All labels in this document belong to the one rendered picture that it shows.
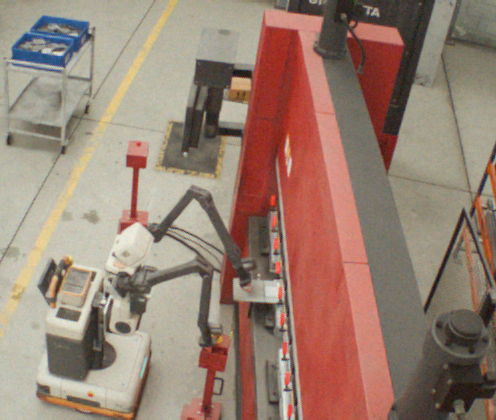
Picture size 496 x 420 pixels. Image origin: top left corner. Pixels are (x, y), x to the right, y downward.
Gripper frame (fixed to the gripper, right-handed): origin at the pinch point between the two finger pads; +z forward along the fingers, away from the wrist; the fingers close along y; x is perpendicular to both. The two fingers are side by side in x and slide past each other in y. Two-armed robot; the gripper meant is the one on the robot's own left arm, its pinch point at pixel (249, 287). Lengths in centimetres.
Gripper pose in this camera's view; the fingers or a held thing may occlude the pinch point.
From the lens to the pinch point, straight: 450.3
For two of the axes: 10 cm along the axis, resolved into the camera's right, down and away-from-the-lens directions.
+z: 3.4, 7.2, 6.0
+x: -9.4, 2.8, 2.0
